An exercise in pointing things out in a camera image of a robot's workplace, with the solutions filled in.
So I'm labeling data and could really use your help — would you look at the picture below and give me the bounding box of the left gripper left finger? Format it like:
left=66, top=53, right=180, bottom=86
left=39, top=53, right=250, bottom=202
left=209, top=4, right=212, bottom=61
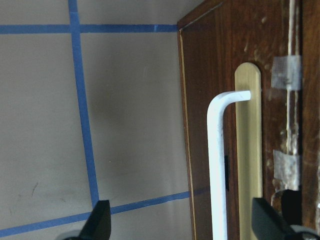
left=77, top=200, right=111, bottom=240

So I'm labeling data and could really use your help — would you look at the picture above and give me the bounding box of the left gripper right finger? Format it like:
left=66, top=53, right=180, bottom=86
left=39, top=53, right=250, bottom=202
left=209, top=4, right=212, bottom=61
left=251, top=197, right=298, bottom=240

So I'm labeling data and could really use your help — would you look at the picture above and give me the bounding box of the wooden drawer with white handle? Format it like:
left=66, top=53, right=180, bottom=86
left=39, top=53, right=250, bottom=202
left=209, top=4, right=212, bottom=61
left=177, top=0, right=302, bottom=240

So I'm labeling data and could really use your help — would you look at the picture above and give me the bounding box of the dark wooden drawer cabinet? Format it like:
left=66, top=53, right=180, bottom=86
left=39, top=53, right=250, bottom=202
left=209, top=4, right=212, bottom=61
left=177, top=0, right=320, bottom=240

